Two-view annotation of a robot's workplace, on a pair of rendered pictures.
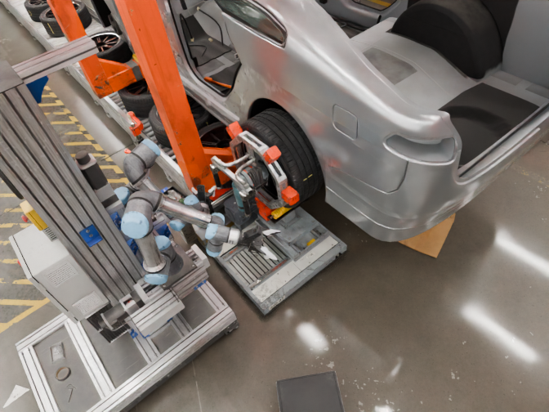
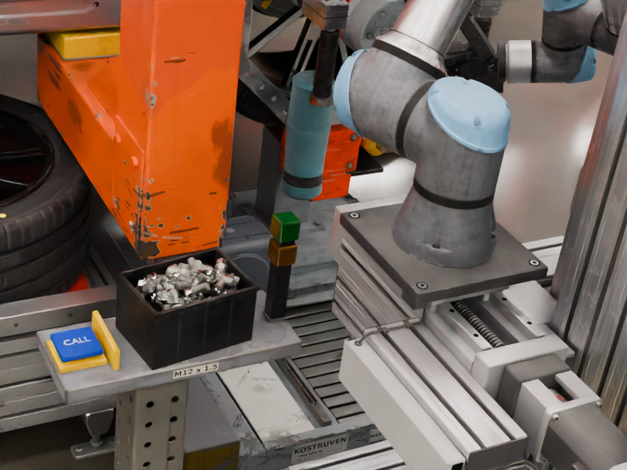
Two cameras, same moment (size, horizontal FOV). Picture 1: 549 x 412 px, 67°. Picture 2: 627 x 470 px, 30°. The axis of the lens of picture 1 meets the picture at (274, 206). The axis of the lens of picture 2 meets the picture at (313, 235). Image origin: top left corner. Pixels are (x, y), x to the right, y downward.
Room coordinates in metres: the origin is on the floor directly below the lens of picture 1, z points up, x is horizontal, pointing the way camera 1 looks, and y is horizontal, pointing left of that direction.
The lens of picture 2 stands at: (2.03, 2.37, 1.68)
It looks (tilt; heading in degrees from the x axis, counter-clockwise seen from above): 31 degrees down; 270
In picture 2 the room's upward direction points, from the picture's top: 8 degrees clockwise
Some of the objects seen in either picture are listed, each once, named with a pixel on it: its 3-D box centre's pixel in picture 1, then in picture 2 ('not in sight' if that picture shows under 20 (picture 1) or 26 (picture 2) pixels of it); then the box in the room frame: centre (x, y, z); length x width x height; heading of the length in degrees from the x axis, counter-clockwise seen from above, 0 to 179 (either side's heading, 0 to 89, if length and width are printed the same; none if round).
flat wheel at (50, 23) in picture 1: (66, 18); not in sight; (6.42, 2.50, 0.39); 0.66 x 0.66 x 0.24
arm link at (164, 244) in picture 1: (161, 249); not in sight; (1.42, 0.65, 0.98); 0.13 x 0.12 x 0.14; 174
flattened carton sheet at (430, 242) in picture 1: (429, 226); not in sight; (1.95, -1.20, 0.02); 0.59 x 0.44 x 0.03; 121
